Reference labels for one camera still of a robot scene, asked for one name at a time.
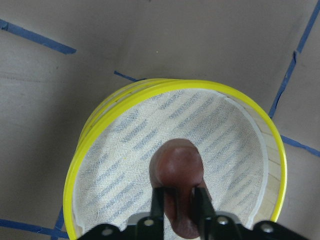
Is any reddish brown bun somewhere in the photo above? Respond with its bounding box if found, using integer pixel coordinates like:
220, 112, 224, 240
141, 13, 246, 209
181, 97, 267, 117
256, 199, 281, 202
149, 138, 206, 239

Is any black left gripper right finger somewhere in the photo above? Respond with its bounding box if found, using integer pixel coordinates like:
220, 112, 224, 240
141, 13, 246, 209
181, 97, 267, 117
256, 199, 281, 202
194, 187, 216, 220

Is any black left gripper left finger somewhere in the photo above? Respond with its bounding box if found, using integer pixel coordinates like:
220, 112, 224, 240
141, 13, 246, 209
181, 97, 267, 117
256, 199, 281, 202
150, 187, 165, 219

